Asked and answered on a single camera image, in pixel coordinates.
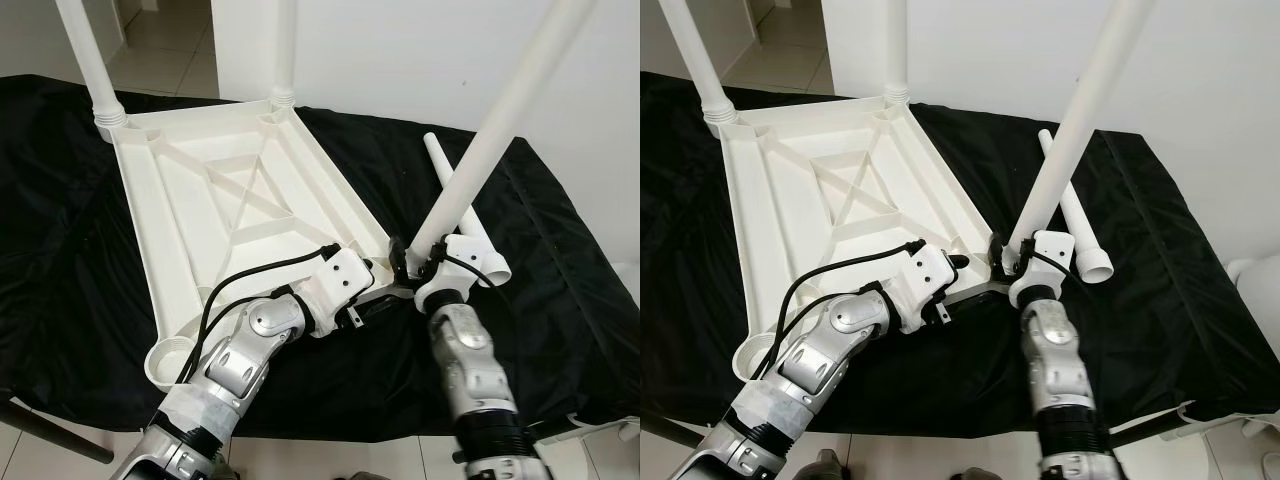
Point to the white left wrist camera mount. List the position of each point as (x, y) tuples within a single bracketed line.
[(340, 280), (925, 275)]

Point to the black table cloth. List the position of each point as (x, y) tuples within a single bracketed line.
[(1180, 330), (560, 330)]

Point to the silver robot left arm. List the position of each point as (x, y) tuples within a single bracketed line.
[(240, 350), (830, 345)]

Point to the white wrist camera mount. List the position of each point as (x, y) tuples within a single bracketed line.
[(455, 255), (340, 280), (1050, 250), (925, 275)]

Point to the white plastic table leg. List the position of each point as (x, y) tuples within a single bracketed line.
[(1085, 240), (284, 50), (695, 60), (500, 110), (480, 245), (896, 50), (1085, 100), (90, 60)]

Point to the grey robot right leg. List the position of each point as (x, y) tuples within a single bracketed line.
[(978, 475), (368, 476)]

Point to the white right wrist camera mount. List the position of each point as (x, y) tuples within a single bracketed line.
[(455, 255), (1050, 250)]

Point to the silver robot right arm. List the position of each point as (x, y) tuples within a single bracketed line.
[(475, 370), (1060, 370)]

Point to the grey robot leg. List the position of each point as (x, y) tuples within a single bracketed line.
[(368, 476), (828, 466), (978, 475)]

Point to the grey robot left leg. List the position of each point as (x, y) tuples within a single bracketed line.
[(828, 466)]

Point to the white metal frame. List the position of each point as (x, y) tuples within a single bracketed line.
[(1200, 420), (590, 428)]

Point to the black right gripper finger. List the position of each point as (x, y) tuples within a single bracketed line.
[(398, 258), (998, 253)]

